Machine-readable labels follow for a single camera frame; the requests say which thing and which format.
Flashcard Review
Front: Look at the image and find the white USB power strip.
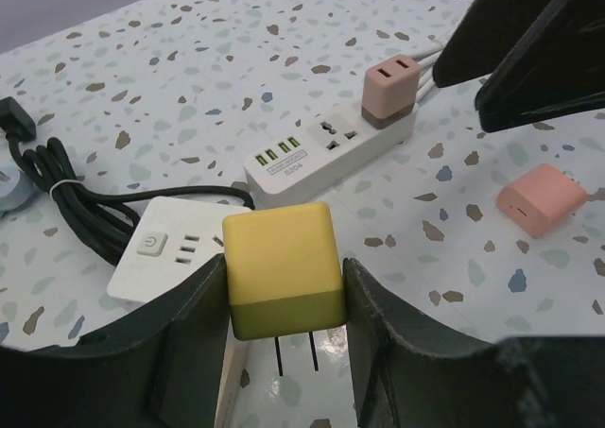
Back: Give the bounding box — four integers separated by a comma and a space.
244, 100, 418, 208

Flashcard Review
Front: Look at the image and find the wooden red-socket power strip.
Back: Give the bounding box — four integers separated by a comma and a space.
214, 335, 249, 428

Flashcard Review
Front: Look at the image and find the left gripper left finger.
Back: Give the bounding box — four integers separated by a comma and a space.
1, 254, 229, 427

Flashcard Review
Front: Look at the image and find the black power cord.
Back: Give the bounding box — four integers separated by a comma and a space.
0, 95, 256, 267

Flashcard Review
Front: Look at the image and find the yellow USB charger cube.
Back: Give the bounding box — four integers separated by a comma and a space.
222, 202, 347, 341

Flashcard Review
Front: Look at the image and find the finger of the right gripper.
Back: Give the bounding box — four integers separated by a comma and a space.
475, 2, 604, 133
432, 0, 605, 89

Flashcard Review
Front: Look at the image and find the pink plugged USB adapter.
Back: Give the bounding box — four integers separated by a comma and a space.
361, 54, 421, 129

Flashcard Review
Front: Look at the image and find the white coiled power cord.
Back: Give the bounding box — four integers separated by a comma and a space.
410, 40, 448, 106

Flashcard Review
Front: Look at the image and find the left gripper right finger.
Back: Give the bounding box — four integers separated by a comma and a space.
343, 259, 604, 427

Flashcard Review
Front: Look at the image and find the white cube socket adapter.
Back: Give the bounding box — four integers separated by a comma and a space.
107, 197, 249, 305

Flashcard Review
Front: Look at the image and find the pink USB charger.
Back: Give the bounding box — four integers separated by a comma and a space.
496, 163, 589, 239

